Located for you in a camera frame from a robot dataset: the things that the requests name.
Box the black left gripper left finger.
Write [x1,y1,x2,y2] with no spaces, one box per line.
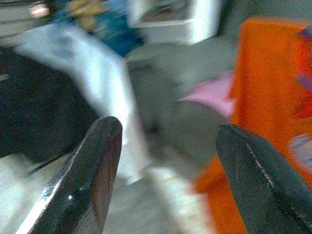
[14,116,123,234]

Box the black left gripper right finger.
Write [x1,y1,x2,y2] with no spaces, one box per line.
[216,124,312,234]

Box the orange garment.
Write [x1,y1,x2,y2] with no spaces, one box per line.
[192,17,312,234]

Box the black shirt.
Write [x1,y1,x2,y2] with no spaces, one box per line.
[0,46,103,164]

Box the white shirt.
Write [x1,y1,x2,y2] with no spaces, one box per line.
[14,23,152,186]

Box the pink mat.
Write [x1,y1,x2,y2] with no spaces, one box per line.
[177,70,237,120]

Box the green leather sofa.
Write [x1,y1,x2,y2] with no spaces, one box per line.
[124,36,240,176]

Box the blue bag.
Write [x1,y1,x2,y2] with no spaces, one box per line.
[97,12,145,57]

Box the white storage bin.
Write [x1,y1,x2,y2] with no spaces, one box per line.
[129,0,220,45]

